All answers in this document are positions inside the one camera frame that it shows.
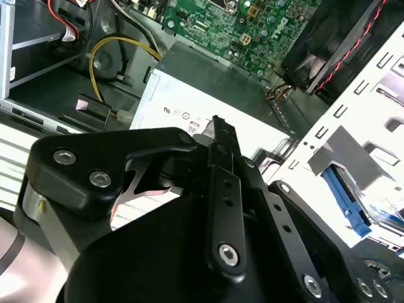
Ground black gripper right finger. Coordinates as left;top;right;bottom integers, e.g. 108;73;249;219
241;156;395;303

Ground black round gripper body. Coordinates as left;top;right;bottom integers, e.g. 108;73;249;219
61;194;306;303

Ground hard disk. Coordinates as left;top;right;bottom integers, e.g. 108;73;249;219
321;163;404;237

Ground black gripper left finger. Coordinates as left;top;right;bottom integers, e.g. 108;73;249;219
27;115;247;278

